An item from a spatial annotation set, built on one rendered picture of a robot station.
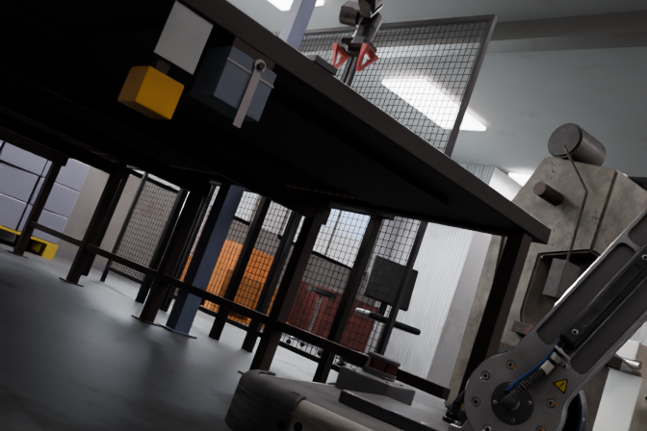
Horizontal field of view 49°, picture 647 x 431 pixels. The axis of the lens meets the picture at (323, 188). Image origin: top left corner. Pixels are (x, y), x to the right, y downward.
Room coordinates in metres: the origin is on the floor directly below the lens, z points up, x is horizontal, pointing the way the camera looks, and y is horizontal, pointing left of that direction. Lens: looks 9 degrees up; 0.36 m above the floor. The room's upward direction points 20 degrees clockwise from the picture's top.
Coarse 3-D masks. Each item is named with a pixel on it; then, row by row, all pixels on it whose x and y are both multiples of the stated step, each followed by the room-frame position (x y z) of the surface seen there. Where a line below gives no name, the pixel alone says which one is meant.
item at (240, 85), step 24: (216, 48) 1.51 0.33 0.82; (240, 48) 1.50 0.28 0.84; (216, 72) 1.49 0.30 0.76; (240, 72) 1.50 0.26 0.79; (264, 72) 1.53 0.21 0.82; (192, 96) 1.54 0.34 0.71; (216, 96) 1.47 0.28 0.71; (240, 96) 1.51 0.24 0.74; (264, 96) 1.55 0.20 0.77; (240, 120) 1.52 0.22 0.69
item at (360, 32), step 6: (360, 24) 2.01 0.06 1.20; (366, 24) 1.99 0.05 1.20; (360, 30) 1.99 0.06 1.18; (366, 30) 1.99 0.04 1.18; (372, 30) 2.00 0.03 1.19; (354, 36) 2.00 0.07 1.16; (360, 36) 1.99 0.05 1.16; (366, 36) 1.99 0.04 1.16; (372, 36) 2.00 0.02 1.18; (348, 42) 2.04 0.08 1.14; (360, 48) 2.01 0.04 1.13
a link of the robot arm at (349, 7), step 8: (368, 0) 1.93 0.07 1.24; (344, 8) 2.02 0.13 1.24; (352, 8) 2.01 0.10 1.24; (360, 8) 1.96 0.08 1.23; (368, 8) 1.94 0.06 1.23; (376, 8) 1.99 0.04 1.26; (344, 16) 2.04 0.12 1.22; (352, 16) 2.02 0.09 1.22; (368, 16) 1.97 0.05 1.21; (344, 24) 2.07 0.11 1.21; (352, 24) 2.04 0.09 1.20
